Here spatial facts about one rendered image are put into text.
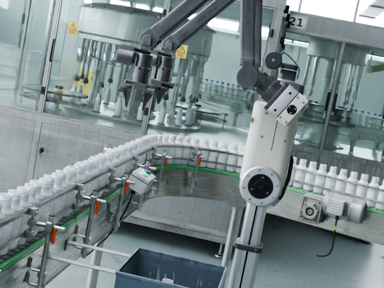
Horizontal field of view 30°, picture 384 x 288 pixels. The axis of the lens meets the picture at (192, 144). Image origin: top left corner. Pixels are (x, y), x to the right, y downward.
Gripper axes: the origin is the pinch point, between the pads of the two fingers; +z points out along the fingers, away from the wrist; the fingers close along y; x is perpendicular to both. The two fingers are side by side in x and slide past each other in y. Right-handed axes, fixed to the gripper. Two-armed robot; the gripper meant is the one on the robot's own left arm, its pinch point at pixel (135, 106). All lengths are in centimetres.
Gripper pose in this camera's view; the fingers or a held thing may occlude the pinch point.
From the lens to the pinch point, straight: 264.3
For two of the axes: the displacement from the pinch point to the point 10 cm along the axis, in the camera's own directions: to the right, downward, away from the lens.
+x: 1.4, -0.8, 9.9
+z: -2.1, 9.7, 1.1
